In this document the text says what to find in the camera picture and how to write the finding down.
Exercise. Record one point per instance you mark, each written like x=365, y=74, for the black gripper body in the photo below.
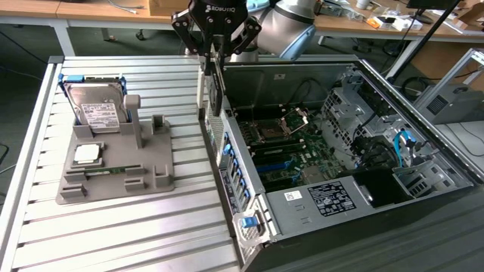
x=219, y=20

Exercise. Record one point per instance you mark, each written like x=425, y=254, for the green graphics card black cooler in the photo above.
x=216, y=85

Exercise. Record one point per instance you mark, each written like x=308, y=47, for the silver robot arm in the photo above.
x=287, y=25

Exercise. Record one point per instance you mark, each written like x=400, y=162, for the black chair caster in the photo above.
x=140, y=35

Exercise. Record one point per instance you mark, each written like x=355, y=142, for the grey metal device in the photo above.
x=331, y=8

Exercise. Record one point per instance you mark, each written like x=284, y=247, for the metal socket cover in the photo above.
x=291, y=113

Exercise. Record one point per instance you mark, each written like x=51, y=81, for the white cup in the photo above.
x=363, y=3

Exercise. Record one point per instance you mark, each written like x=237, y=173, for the CPU socket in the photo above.
x=269, y=131

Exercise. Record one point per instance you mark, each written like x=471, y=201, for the perforated metal drive cage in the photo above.
x=340, y=110

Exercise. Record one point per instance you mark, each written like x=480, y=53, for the orange white small box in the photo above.
x=381, y=22

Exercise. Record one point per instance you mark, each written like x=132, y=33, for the hard disk blue carrier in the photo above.
x=97, y=116

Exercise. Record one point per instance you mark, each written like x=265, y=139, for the black stand pole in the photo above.
x=423, y=41

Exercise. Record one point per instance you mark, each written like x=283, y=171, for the blue expansion slot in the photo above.
x=269, y=167

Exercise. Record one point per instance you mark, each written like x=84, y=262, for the grey plastic parts rack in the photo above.
x=120, y=158

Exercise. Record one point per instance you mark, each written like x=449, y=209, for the black monitor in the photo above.
x=431, y=3

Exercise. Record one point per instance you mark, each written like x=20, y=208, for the silver CPU chip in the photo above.
x=87, y=154

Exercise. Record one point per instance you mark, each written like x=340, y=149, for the grey chipset heatsink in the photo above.
x=315, y=174

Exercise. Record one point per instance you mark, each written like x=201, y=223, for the green RAM stick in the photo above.
x=107, y=170

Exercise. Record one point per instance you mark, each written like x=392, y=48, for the open brown cardboard box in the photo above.
x=471, y=17

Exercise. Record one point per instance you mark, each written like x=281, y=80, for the grey computer tower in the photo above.
x=453, y=107

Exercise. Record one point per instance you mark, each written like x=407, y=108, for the grey power supply unit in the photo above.
x=295, y=215

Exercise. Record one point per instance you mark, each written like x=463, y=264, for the blue case latch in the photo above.
x=248, y=222

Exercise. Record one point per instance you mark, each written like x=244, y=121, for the metal disk bay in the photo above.
x=416, y=181

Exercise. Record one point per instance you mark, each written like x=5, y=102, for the open black PC case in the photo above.
x=377, y=243

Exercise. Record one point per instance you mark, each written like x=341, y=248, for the wooden desk white frame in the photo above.
x=29, y=11
x=449, y=35

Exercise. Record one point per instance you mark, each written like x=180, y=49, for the aluminium profile frame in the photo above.
x=467, y=61

